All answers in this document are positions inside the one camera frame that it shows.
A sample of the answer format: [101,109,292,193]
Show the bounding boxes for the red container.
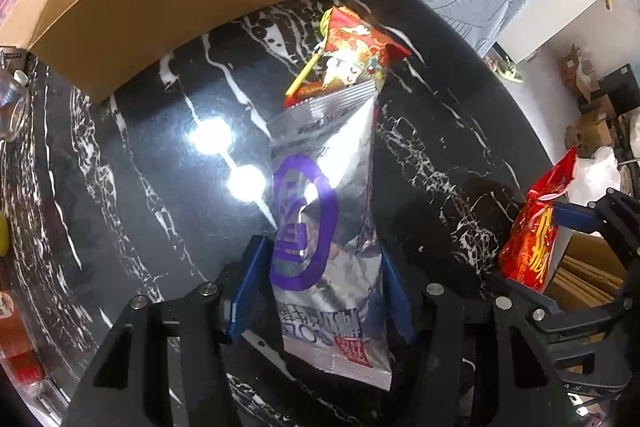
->
[0,292,47,389]

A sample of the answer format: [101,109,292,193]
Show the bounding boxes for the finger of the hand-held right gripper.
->
[550,188,640,268]
[489,273,632,344]

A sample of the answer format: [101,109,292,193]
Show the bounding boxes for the white plastic bag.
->
[570,147,623,208]

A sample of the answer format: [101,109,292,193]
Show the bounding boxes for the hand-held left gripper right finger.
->
[380,247,582,427]

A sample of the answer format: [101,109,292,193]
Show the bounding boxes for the small open cardboard box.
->
[557,44,601,104]

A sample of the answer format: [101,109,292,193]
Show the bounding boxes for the white cabinet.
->
[492,0,613,65]

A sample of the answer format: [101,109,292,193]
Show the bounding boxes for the brown cardboard box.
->
[0,0,371,104]

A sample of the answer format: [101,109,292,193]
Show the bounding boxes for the flat cardboard sheets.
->
[545,232,626,313]

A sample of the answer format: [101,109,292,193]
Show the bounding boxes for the silver snack packet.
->
[267,79,393,392]

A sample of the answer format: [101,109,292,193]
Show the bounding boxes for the black box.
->
[597,64,640,112]

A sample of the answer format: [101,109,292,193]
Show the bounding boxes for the red patterned snack packet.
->
[283,6,412,108]

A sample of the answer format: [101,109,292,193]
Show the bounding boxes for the green slipper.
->
[492,57,526,82]

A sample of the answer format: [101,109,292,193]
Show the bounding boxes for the red yellow snack packet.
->
[498,147,578,293]

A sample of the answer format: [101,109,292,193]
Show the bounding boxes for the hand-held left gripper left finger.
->
[62,234,275,427]

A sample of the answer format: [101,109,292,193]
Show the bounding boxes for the glass jar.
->
[0,68,32,142]

